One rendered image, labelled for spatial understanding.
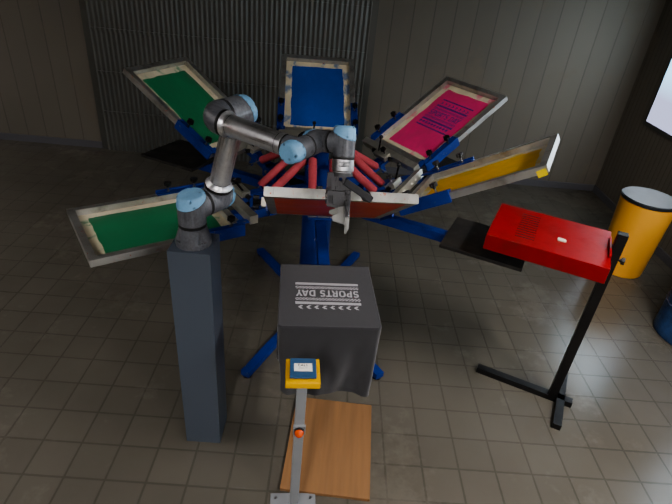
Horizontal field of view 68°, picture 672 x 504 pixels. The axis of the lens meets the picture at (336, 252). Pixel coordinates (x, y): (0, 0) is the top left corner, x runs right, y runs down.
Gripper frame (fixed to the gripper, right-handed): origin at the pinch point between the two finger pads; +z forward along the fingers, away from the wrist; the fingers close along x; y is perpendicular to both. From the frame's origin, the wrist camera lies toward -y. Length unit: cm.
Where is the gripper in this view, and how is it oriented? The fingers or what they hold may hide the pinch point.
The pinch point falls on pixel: (344, 229)
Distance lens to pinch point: 174.8
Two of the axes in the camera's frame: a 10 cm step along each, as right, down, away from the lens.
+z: -0.6, 9.7, 2.5
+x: 0.9, 2.5, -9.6
